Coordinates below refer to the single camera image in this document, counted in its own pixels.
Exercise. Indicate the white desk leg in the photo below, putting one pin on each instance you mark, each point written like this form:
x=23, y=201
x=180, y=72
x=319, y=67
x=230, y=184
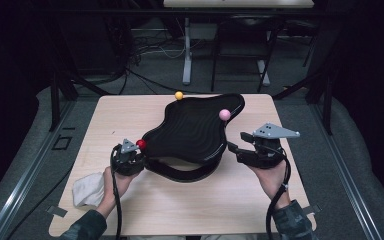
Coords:
x=263, y=71
x=187, y=43

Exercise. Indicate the aluminium floor rail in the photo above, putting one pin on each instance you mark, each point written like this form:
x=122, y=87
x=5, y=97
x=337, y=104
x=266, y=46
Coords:
x=25, y=185
x=351, y=186

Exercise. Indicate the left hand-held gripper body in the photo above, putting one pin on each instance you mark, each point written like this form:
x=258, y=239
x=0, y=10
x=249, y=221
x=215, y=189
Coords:
x=128, y=161

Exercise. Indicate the white background desk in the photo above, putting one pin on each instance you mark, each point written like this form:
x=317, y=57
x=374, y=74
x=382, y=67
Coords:
x=238, y=3

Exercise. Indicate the black metal stand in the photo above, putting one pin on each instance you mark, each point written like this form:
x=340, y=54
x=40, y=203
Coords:
x=55, y=100
x=328, y=106

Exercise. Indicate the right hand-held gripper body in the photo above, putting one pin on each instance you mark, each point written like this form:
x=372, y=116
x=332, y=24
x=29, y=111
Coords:
x=265, y=150

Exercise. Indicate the black chair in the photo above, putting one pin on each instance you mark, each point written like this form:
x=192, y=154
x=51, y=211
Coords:
x=246, y=43

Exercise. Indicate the grey tape strip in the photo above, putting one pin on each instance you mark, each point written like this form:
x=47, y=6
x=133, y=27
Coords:
x=316, y=209
x=56, y=211

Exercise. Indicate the person's left hand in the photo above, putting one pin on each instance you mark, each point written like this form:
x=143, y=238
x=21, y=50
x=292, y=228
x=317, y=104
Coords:
x=115, y=190

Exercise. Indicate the person's right hand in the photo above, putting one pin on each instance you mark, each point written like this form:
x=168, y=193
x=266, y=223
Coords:
x=271, y=183

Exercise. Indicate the white cloth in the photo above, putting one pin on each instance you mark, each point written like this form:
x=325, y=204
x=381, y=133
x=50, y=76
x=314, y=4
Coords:
x=86, y=190

